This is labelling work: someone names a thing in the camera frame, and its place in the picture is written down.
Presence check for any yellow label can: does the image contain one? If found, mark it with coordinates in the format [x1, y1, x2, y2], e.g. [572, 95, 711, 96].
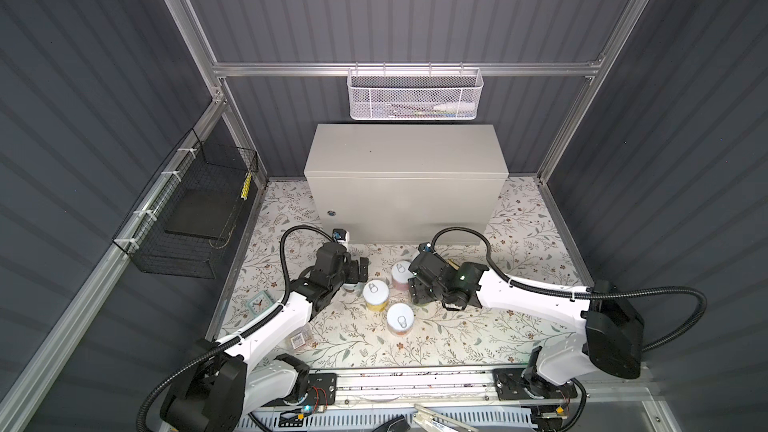
[363, 280, 390, 312]

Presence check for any orange peach label can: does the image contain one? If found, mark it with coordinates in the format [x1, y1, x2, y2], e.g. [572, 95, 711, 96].
[386, 303, 415, 336]

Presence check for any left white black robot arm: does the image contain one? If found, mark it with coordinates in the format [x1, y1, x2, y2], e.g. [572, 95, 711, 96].
[160, 242, 370, 431]

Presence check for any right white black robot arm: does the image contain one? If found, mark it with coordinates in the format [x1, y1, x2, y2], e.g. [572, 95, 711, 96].
[408, 251, 644, 399]

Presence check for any pink label can front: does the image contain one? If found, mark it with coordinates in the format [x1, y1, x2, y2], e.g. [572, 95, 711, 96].
[391, 260, 414, 291]

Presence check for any small clear plastic box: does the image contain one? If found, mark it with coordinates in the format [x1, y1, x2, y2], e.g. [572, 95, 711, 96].
[285, 325, 313, 351]

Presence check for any grey metal cabinet box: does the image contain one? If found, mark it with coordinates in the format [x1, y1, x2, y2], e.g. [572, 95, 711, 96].
[304, 124, 509, 245]

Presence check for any yellow tag on basket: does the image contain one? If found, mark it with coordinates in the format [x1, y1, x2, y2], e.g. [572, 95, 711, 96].
[240, 172, 252, 201]

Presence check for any white tube in basket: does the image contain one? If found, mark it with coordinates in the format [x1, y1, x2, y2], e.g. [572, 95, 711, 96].
[432, 101, 477, 115]

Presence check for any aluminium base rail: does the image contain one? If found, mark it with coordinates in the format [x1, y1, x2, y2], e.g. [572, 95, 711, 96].
[173, 365, 655, 412]

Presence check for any black wire wall basket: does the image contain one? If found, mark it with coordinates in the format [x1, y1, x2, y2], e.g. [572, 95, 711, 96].
[113, 132, 259, 280]

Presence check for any white wire mesh basket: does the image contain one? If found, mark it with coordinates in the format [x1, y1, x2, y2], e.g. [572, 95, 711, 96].
[346, 67, 484, 122]

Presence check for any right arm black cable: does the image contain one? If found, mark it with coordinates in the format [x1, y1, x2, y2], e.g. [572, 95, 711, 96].
[430, 226, 709, 354]

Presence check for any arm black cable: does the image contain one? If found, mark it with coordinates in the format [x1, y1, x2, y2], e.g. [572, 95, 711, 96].
[430, 226, 709, 354]
[135, 224, 335, 432]

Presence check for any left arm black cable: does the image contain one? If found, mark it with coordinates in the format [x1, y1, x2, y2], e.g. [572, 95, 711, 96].
[135, 224, 335, 432]

